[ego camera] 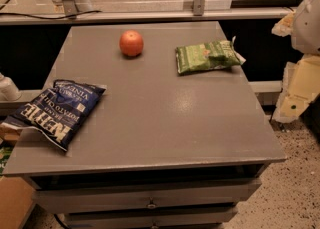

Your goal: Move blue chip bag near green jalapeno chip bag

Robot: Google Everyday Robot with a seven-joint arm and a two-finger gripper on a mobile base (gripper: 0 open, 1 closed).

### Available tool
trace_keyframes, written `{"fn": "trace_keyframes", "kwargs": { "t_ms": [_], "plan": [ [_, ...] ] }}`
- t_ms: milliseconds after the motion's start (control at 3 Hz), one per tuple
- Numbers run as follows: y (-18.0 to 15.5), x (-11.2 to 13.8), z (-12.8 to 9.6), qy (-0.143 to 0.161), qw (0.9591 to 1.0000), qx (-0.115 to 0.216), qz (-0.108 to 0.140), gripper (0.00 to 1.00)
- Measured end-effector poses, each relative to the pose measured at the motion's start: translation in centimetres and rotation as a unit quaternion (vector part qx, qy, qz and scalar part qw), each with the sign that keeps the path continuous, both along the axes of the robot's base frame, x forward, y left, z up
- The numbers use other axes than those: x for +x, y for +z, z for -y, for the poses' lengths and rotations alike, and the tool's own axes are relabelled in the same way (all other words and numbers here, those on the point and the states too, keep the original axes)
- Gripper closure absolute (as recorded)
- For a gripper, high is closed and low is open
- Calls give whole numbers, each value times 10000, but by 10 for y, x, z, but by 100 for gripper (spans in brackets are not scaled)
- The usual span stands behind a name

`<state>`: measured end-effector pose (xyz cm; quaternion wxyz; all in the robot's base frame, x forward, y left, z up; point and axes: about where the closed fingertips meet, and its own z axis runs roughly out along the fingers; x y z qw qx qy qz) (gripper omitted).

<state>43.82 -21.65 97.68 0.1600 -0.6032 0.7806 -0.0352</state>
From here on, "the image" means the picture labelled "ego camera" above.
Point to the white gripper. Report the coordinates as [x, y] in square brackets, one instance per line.
[307, 28]

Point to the green jalapeno chip bag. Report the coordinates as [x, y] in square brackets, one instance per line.
[215, 55]

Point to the blue Kettle chip bag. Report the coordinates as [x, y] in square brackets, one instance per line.
[57, 112]

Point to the orange fruit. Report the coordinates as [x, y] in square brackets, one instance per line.
[131, 43]

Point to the grey drawer cabinet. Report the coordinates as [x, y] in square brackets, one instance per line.
[153, 126]

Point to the lower grey drawer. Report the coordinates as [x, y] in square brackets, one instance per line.
[152, 219]

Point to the grey drawer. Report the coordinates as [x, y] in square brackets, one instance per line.
[147, 196]
[152, 219]

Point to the top grey drawer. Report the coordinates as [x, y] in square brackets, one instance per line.
[147, 196]

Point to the white pipe at left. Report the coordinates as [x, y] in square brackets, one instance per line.
[8, 88]

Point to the green packet at left edge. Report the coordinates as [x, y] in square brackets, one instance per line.
[5, 153]

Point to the brown cardboard box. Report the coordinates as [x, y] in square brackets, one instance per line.
[15, 202]

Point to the grey window ledge rail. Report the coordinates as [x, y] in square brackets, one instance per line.
[100, 17]

